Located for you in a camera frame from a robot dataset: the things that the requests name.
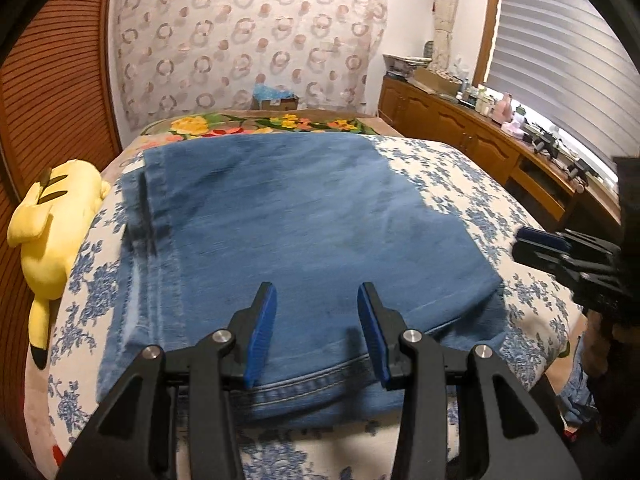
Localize stack of papers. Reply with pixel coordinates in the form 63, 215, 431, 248
384, 52, 431, 78

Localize small cardboard box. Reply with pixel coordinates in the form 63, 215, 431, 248
251, 94, 300, 111

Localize cluster of small bottles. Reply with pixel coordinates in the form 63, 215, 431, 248
460, 85, 493, 113

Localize yellow plush toy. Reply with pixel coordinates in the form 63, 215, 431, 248
7, 159, 112, 368

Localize wooden window frame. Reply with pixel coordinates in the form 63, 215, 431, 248
475, 0, 503, 86

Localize lace curtain with circles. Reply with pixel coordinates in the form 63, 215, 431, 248
111, 0, 390, 128

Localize cream tied curtain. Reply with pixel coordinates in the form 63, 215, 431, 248
432, 0, 463, 68

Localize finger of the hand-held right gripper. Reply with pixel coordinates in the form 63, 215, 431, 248
511, 241, 578, 277
516, 226, 573, 253

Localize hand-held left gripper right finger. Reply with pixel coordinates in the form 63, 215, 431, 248
356, 281, 583, 480

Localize white blue floral bedsheet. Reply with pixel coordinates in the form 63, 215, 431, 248
47, 132, 571, 480

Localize blue patterned cloth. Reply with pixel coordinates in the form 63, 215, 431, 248
559, 337, 601, 428

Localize wooden louvered door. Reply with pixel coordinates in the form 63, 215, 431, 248
0, 0, 123, 361

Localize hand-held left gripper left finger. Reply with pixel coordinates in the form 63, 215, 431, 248
57, 281, 278, 480

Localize brown floral blanket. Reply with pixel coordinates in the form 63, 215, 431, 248
22, 109, 403, 466

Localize blue plastic bag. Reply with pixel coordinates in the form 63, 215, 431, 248
252, 82, 296, 101

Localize blue denim pants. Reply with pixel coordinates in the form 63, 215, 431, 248
95, 132, 508, 433

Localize black device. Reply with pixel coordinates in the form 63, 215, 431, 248
565, 157, 601, 191
522, 127, 558, 156

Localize flat cardboard box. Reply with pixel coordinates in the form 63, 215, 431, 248
412, 67, 461, 96

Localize long wooden cabinet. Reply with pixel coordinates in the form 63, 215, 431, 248
377, 75, 623, 241

